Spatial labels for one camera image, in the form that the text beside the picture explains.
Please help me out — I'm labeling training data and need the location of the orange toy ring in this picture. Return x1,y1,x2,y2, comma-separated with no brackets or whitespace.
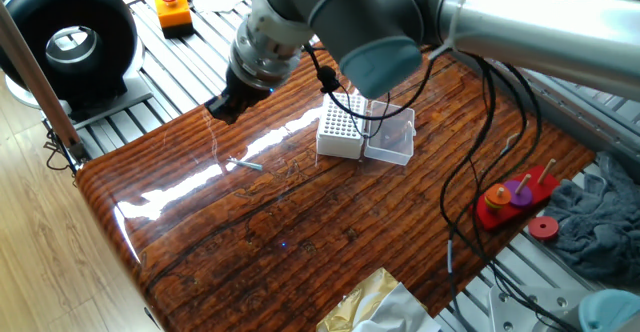
483,183,513,213

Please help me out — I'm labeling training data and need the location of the white pipette tip holder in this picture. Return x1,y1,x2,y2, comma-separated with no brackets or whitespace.
315,91,369,161

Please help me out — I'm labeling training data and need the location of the grey metal rail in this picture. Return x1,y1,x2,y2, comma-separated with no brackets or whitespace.
519,69,640,179

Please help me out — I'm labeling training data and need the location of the gold foil bag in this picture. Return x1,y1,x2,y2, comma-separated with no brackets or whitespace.
315,266,402,332

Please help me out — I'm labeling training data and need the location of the black round ring device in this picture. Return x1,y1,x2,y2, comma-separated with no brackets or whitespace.
0,0,154,124

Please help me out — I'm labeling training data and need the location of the red ring stacking toy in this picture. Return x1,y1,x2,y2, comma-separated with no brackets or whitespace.
474,158,562,232

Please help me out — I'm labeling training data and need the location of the red toy ring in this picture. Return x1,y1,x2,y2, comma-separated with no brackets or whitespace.
527,215,561,242

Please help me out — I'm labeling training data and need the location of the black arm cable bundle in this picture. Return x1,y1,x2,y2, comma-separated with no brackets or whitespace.
304,41,581,332

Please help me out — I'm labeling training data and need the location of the purple toy ring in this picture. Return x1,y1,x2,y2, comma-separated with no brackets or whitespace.
503,179,535,210

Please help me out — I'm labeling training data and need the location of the grey cloth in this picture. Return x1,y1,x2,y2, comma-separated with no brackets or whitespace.
542,151,640,289

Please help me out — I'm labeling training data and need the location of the orange emergency stop button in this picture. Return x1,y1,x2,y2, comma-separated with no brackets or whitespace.
153,0,196,40

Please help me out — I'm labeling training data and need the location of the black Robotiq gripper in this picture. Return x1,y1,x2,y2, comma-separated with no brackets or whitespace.
204,66,275,126

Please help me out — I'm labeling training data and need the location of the clear plastic holder lid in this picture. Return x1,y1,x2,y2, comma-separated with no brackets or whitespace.
363,100,418,167

